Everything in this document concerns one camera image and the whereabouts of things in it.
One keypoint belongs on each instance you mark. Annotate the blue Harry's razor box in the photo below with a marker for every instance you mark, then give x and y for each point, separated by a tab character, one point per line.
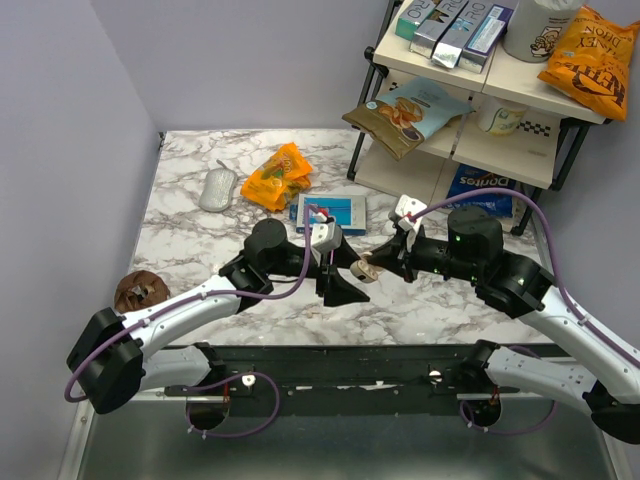
349	211

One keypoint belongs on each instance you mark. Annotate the blue Doritos bag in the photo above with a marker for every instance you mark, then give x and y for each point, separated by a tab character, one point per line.
469	179

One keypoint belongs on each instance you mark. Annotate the black beige shelf rack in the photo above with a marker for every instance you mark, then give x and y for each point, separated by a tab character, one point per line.
538	155

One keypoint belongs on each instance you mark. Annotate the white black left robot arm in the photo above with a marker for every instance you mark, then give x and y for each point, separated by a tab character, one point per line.
120	355

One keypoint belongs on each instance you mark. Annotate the grey glitter pouch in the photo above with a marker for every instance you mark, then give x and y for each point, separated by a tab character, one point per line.
218	189

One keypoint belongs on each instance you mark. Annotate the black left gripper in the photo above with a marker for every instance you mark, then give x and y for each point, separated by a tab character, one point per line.
330	285

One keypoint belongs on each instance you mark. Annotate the orange candy bag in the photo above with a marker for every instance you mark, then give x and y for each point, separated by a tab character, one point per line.
283	176

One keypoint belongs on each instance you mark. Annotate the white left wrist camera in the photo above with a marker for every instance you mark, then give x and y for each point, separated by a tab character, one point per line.
325	238

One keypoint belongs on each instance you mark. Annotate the silver RO box left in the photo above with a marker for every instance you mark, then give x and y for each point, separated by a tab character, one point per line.
433	28

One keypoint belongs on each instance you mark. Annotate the green RO box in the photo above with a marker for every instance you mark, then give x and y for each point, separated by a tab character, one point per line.
410	19

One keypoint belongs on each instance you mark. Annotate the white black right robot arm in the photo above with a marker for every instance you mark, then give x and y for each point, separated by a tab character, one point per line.
603	383

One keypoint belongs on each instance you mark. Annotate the silver RO box middle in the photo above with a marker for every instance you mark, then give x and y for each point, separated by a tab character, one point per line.
449	48

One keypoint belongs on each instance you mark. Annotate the blue gold chips bag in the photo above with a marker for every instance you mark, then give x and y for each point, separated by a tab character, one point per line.
402	119

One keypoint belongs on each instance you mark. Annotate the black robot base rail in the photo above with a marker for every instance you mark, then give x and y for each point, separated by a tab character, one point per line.
341	380

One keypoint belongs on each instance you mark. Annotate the white yellow cup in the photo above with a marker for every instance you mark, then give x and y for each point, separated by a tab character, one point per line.
499	117

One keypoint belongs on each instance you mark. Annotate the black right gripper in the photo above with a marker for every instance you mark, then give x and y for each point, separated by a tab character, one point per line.
385	256

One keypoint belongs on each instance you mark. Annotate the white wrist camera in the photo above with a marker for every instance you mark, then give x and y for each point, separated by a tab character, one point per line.
325	238
404	211

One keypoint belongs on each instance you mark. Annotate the white popcorn tub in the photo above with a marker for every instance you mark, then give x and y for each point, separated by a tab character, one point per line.
536	26

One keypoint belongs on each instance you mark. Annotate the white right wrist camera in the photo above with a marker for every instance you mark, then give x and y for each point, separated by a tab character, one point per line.
404	211

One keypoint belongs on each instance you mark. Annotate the beige small earbud case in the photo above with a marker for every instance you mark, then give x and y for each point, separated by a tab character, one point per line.
364	271

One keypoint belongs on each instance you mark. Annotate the purple blue box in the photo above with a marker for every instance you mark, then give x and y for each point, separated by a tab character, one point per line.
481	44

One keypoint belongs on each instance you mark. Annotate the silver ro box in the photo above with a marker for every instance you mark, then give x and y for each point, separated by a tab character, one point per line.
449	48
433	28

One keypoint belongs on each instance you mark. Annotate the orange honey dijon chips bag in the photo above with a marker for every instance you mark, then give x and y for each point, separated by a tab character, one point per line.
591	63

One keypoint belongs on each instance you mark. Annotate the brown paper cupcake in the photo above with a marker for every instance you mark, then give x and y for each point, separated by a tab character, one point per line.
140	289

